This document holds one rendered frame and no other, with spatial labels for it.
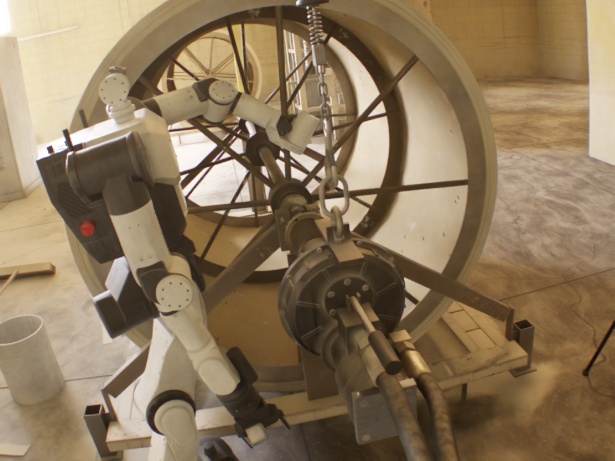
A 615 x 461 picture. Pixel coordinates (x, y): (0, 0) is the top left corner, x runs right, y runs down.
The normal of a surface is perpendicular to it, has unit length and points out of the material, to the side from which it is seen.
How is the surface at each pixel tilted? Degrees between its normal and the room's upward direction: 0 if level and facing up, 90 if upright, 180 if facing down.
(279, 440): 0
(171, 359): 90
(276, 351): 9
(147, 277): 92
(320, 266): 54
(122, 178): 92
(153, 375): 61
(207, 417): 0
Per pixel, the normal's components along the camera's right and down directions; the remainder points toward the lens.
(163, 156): 0.84, -0.07
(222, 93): 0.37, -0.40
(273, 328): 0.05, -0.95
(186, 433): 0.55, 0.22
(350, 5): 0.18, 0.30
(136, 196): 0.72, 0.12
